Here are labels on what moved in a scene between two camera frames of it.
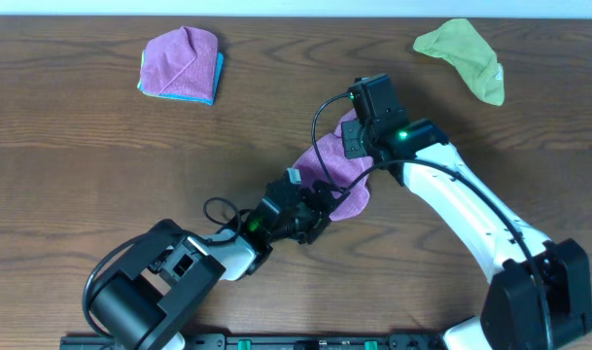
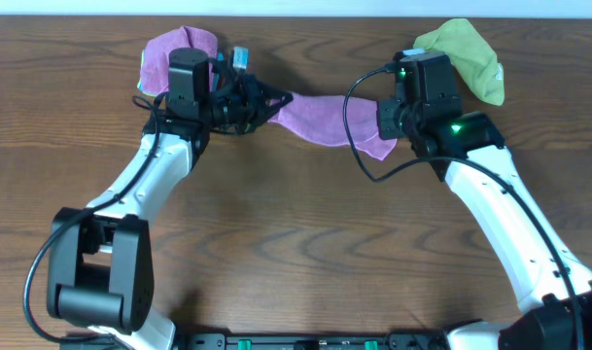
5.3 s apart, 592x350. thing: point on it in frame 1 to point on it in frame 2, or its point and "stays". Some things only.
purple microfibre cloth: x=343 y=170 to x=319 y=119
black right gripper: x=349 y=132 to x=386 y=128
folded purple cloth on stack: x=181 y=62 stays
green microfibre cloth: x=460 y=44 stays
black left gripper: x=321 y=212 to x=259 y=111
